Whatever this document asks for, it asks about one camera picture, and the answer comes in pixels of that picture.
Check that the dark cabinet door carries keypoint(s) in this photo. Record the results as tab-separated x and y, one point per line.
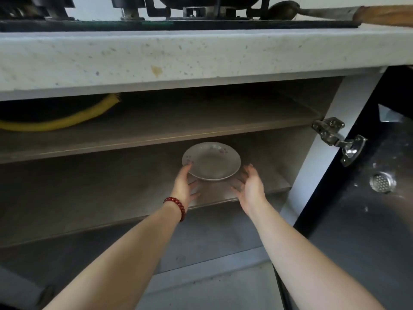
361	222

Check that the person's left thumb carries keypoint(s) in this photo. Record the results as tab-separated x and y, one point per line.
187	168

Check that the round metal vent cap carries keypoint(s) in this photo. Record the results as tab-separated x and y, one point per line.
382	182

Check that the grey cabinet shelf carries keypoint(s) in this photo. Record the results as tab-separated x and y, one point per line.
161	125
96	196

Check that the black stove pan support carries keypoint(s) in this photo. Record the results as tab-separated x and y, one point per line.
51	3

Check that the person's left forearm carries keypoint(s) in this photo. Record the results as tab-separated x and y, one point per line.
129	255

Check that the metal door hinge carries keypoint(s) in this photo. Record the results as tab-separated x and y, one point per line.
335	133

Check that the black gas stove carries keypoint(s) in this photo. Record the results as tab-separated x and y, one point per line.
161	25

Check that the person's right thumb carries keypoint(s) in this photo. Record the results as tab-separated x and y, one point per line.
237	188

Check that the person's right forearm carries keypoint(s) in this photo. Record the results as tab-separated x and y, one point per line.
300	255

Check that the person's left hand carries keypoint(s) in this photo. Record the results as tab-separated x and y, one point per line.
180	190

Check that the white floral plate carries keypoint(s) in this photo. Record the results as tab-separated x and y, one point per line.
211	161

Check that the person's right hand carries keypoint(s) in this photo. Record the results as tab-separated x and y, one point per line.
253	193

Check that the grey kitchen cabinet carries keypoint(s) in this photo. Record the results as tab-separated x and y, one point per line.
326	151

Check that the black wok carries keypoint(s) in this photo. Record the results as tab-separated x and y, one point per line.
209	2

